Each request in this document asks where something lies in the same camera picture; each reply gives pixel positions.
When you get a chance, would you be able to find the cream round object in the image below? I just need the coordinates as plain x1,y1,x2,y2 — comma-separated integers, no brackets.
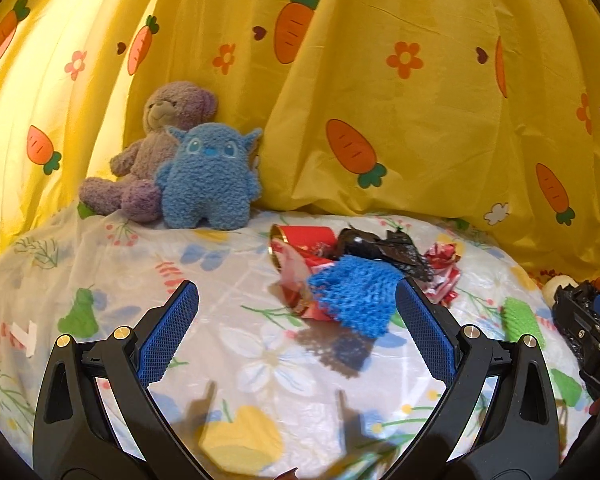
542,274,578,308

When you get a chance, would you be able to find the blue foam net sleeve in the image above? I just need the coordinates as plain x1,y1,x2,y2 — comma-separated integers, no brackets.
308,255,404,339

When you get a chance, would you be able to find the purple teddy bear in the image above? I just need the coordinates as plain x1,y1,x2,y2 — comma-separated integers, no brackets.
79,80,218,223

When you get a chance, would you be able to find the red white plastic wrapper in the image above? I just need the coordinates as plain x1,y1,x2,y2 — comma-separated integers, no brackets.
418,243,462,308

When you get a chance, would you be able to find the green foam net sleeve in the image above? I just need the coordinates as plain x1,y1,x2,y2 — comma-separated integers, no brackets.
501,297,546,350

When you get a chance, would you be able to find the yellow carrot print curtain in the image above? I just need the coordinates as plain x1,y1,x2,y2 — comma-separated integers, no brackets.
0,0,600,280

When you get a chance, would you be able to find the crumpled black plastic bag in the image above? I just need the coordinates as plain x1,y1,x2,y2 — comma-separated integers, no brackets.
334,226,434,282

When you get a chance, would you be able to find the blue plush monster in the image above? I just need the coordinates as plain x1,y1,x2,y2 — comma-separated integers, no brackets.
155,122,262,231

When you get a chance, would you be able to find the red paper cup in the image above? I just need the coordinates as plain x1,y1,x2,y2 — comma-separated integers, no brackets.
268,224,337,322

